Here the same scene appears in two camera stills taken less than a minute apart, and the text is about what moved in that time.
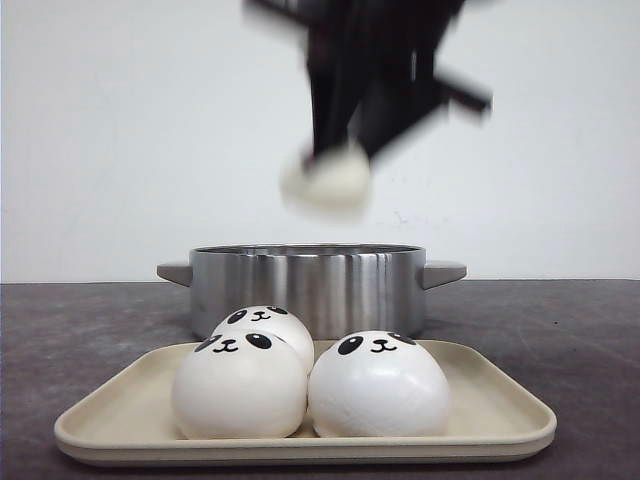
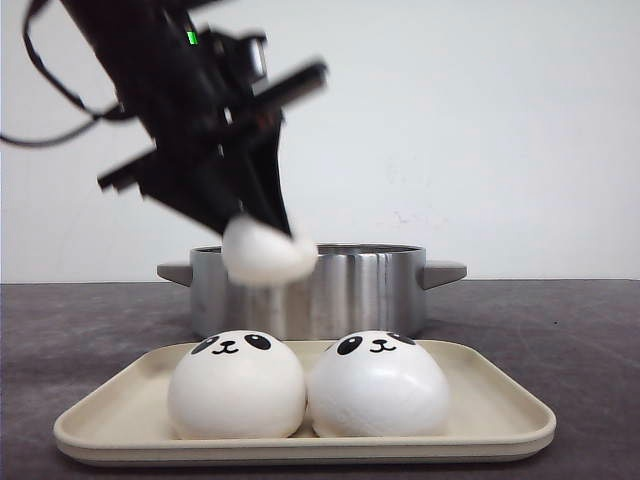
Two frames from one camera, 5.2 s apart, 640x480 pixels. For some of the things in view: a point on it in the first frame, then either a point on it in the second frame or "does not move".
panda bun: (241, 385) does not move
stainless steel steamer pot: (335, 289) does not move
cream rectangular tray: (131, 418) does not move
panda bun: (377, 383) does not move
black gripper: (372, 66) -> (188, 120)
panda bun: (274, 321) -> (258, 255)
